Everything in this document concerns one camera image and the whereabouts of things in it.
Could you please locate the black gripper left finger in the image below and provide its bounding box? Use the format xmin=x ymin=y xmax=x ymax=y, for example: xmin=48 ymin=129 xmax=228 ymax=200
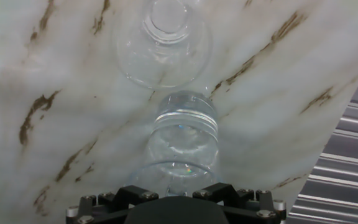
xmin=66 ymin=185 xmax=160 ymax=224

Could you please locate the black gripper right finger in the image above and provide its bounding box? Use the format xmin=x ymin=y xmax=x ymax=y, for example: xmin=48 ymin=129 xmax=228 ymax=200
xmin=192 ymin=182 xmax=288 ymax=224

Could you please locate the white marble pattern board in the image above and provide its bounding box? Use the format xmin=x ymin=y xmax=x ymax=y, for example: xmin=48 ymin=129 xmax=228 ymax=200
xmin=0 ymin=0 xmax=358 ymax=224

